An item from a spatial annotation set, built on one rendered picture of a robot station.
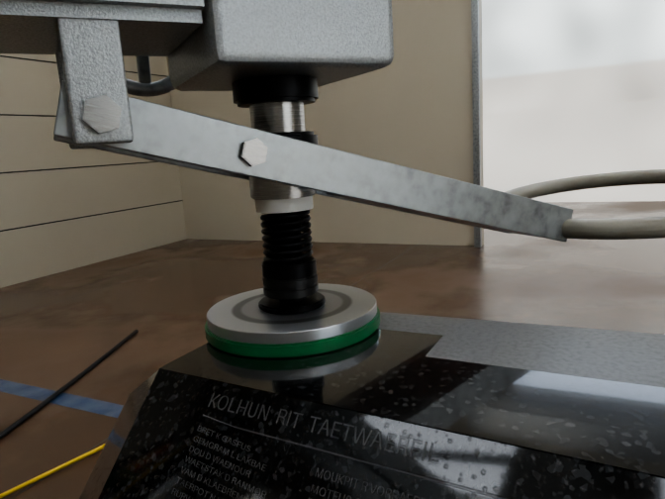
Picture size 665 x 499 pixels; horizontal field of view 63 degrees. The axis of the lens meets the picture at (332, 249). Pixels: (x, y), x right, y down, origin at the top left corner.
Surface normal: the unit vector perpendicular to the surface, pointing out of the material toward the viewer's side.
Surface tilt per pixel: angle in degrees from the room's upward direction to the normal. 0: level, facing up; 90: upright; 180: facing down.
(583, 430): 0
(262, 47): 90
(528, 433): 0
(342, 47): 90
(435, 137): 90
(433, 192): 90
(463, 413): 0
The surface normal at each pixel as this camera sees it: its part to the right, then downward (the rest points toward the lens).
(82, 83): 0.45, 0.14
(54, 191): 0.90, 0.03
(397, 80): -0.43, 0.19
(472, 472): -0.40, -0.56
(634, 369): -0.06, -0.98
